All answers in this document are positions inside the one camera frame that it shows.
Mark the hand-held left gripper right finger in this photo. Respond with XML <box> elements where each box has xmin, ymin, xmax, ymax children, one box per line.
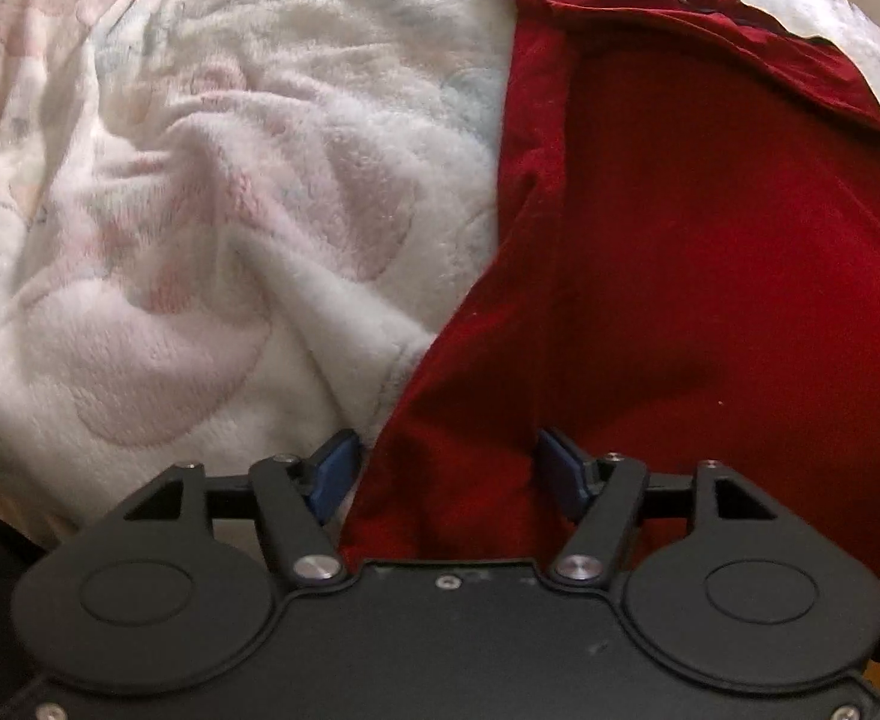
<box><xmin>534</xmin><ymin>427</ymin><xmax>780</xmax><ymax>587</ymax></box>

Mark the white floral fleece blanket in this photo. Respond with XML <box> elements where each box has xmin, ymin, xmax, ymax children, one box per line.
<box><xmin>0</xmin><ymin>0</ymin><xmax>880</xmax><ymax>533</ymax></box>

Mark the red shirt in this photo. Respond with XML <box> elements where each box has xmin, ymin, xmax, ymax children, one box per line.
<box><xmin>339</xmin><ymin>0</ymin><xmax>880</xmax><ymax>578</ymax></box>

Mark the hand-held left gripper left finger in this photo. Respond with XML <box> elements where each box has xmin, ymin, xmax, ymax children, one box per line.
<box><xmin>121</xmin><ymin>427</ymin><xmax>370</xmax><ymax>592</ymax></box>

